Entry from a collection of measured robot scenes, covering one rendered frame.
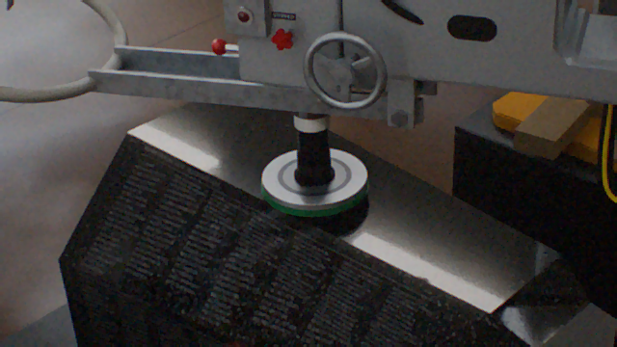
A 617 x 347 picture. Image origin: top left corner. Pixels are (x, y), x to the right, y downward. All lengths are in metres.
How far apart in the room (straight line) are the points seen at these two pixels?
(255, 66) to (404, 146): 2.02
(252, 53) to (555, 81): 0.54
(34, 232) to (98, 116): 0.80
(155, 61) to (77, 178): 1.71
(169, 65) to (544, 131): 0.84
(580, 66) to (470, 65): 0.18
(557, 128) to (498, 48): 0.64
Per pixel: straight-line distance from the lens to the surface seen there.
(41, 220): 3.61
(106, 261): 2.30
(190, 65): 2.10
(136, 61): 2.16
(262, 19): 1.77
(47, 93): 2.03
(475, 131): 2.46
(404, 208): 2.04
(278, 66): 1.82
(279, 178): 2.05
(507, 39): 1.70
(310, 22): 1.76
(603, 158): 1.87
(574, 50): 1.70
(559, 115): 2.37
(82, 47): 4.80
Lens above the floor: 1.99
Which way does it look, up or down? 32 degrees down
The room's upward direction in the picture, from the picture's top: 3 degrees counter-clockwise
